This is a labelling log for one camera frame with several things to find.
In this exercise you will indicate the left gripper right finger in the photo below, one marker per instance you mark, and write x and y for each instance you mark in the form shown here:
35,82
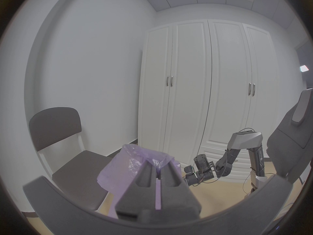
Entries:
178,197

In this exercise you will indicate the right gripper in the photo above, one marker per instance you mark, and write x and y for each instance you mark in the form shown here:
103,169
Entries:
194,179

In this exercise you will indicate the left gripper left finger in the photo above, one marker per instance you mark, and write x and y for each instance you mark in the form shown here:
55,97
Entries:
132,197

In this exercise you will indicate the purple plastic bag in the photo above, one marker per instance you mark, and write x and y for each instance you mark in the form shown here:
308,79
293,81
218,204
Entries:
122,165

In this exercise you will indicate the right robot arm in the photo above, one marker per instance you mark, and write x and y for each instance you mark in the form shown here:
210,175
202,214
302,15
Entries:
244,139

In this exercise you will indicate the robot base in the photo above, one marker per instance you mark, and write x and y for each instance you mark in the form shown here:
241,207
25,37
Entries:
260,181

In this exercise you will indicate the white wardrobe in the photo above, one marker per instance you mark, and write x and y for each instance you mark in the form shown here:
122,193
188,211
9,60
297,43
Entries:
190,82

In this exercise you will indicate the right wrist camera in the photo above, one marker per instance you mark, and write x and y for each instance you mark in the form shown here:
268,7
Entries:
188,169

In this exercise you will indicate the grey chair with white frame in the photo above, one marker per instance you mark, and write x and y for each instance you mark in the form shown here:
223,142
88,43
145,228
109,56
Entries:
56,127

